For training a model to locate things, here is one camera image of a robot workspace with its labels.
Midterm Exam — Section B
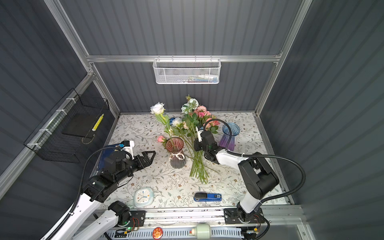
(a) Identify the blue purple glass vase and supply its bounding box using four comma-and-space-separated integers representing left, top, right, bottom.
219, 123, 240, 152

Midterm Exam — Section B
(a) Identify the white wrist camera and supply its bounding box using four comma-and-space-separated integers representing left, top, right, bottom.
119, 140, 135, 160
196, 127, 204, 142

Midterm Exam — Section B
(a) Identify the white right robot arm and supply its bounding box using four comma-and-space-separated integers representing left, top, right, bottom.
194, 130, 280, 223

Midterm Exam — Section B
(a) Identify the black wire wall basket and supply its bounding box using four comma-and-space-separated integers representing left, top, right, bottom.
24, 94, 114, 164

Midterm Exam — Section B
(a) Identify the blue black stapler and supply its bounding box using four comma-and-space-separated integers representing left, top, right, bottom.
194, 192, 222, 202

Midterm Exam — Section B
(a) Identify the white mesh wall basket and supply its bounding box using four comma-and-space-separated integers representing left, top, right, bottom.
153, 57, 222, 85

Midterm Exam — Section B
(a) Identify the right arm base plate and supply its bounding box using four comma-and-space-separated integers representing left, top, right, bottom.
223, 208, 266, 225

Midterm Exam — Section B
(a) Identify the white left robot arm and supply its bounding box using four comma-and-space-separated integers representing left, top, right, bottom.
43, 148, 156, 240

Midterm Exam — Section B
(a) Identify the red glass vase with ribbon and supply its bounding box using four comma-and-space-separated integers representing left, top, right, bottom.
166, 137, 187, 169

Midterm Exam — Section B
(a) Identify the red round sticker badge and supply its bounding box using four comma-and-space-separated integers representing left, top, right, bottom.
152, 227, 164, 240

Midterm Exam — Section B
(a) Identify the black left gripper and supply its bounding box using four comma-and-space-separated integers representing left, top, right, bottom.
115, 149, 155, 186

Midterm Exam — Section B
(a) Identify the artificial flower bunch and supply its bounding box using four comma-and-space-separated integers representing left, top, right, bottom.
151, 96, 220, 184

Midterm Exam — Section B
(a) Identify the pale green alarm clock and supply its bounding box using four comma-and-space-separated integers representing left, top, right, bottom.
134, 187, 155, 208

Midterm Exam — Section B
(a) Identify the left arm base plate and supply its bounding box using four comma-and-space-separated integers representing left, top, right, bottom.
118, 211, 147, 228

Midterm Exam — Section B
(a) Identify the floral table cloth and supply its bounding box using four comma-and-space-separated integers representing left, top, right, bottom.
85, 112, 289, 210

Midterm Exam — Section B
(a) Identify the yellow black marker pen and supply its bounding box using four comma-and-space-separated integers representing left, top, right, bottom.
92, 114, 104, 132

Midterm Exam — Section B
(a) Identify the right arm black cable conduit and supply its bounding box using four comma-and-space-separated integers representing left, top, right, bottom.
203, 118, 307, 205

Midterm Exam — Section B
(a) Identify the pale green cylinder knob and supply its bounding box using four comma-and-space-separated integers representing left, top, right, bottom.
189, 224, 212, 240

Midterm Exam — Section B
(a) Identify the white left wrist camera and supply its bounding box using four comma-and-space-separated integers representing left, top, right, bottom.
119, 140, 135, 160

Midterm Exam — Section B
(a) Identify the toothpaste tube in basket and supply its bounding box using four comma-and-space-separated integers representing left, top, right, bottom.
197, 74, 219, 83

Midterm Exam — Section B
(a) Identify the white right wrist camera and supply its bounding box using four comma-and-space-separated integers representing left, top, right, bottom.
196, 127, 204, 142

